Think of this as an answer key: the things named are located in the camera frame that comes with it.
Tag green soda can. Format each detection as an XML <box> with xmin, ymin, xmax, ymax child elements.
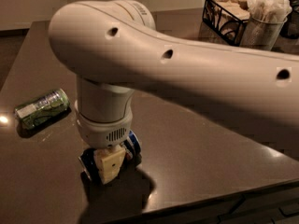
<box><xmin>14</xmin><ymin>89</ymin><xmax>70</xmax><ymax>130</ymax></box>

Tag dark object behind cup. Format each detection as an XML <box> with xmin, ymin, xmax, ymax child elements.
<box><xmin>280</xmin><ymin>0</ymin><xmax>299</xmax><ymax>39</ymax></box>

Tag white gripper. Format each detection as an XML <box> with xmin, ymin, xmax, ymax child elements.
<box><xmin>75</xmin><ymin>102</ymin><xmax>133</xmax><ymax>184</ymax></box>

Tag black wire napkin holder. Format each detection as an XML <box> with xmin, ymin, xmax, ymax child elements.
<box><xmin>202</xmin><ymin>0</ymin><xmax>249</xmax><ymax>46</ymax></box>

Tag blue pepsi can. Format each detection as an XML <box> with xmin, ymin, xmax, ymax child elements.
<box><xmin>78</xmin><ymin>131</ymin><xmax>141</xmax><ymax>184</ymax></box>

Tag white plastic packets in cup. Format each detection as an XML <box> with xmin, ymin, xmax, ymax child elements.
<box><xmin>247</xmin><ymin>0</ymin><xmax>292</xmax><ymax>23</ymax></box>

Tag metal mesh cup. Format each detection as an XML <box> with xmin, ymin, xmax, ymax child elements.
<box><xmin>240</xmin><ymin>17</ymin><xmax>286</xmax><ymax>51</ymax></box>

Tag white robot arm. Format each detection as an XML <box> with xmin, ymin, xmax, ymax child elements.
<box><xmin>49</xmin><ymin>0</ymin><xmax>299</xmax><ymax>156</ymax></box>

